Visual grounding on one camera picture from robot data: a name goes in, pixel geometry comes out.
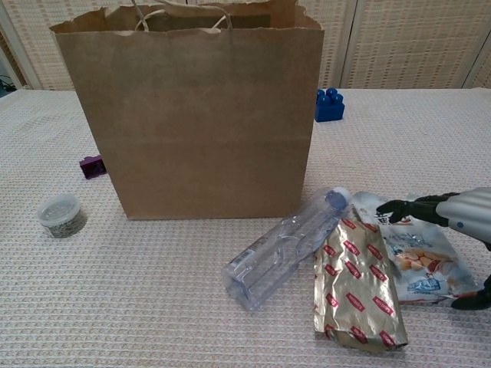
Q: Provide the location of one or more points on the purple toy brick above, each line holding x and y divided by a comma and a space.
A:
93, 168

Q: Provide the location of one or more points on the brown paper bag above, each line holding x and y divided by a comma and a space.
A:
199, 134

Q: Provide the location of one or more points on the small clear round container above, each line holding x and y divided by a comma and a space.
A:
61, 216

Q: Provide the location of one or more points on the clear plastic water bottle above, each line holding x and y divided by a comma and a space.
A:
268, 264

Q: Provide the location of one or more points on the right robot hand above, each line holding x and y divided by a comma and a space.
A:
464, 209

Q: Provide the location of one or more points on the blue toy brick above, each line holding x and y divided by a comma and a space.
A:
329, 109

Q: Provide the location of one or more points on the white woven tablecloth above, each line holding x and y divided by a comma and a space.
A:
115, 306

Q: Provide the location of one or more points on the white blue peanut bag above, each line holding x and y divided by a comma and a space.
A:
422, 264

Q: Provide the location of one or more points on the silver red foil packet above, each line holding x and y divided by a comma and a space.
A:
353, 276

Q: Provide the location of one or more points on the woven folding screen panel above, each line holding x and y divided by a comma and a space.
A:
414, 46
38, 50
333, 46
483, 57

